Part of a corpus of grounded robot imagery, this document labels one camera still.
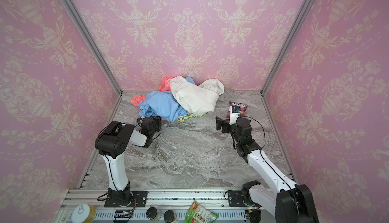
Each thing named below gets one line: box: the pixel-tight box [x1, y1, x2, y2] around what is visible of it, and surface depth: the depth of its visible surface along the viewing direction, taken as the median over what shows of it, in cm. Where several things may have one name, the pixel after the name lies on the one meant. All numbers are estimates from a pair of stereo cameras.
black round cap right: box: [163, 209, 175, 223], surface depth 64 cm
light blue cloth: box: [137, 76, 196, 123], surface depth 98 cm
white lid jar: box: [70, 203, 98, 223], surface depth 68 cm
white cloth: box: [170, 76, 225, 115], surface depth 101 cm
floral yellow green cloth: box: [177, 112, 209, 123], surface depth 106 cm
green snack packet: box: [183, 200, 219, 223], surface depth 69 cm
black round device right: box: [245, 208, 262, 223], surface depth 73 cm
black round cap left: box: [145, 206, 158, 220], surface depth 64 cm
